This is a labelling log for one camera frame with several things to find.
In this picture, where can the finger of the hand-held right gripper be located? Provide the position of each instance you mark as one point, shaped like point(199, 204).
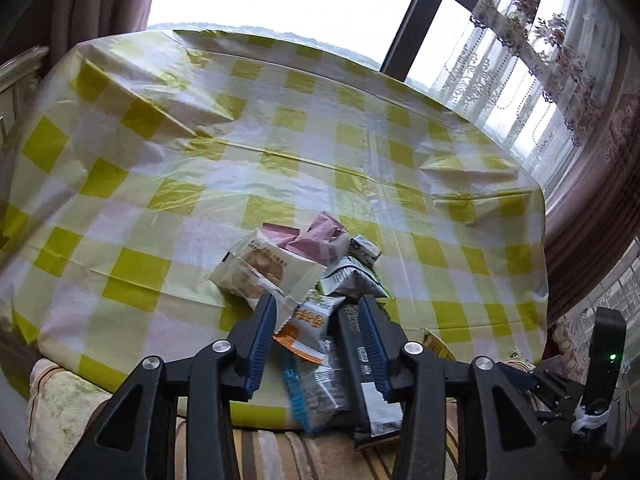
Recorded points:
point(517, 377)

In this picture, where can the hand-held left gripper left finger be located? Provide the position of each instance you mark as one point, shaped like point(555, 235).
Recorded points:
point(262, 340)

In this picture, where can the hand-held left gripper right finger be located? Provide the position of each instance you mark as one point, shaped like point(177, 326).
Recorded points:
point(375, 345)

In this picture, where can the black snack bar packet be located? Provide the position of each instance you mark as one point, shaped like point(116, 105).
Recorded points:
point(357, 370)

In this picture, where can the orange white snack packet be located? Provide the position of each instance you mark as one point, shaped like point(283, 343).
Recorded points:
point(307, 325)

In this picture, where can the grey blue-edged snack packet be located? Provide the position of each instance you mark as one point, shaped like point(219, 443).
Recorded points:
point(320, 395)

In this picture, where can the white clear cookie packet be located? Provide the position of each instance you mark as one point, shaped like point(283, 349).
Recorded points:
point(260, 265)

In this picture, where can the pink snack packet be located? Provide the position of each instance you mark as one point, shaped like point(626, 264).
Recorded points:
point(315, 240)
point(277, 234)

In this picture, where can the olive green snack packet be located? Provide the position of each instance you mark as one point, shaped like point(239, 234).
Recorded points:
point(439, 346)

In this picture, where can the small green white snack packet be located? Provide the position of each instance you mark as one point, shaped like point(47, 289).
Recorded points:
point(364, 249)

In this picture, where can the patterned pink curtain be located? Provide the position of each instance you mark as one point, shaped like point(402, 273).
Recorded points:
point(600, 185)

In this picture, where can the yellow white checked tablecloth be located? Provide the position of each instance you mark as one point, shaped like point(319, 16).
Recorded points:
point(150, 185)

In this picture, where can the striped beige towel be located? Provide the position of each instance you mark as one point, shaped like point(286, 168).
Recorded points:
point(60, 400)

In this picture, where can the plain pink curtain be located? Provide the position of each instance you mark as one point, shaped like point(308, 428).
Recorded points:
point(75, 5)

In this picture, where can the dark window frame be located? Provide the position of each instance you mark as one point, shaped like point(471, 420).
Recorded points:
point(415, 25)

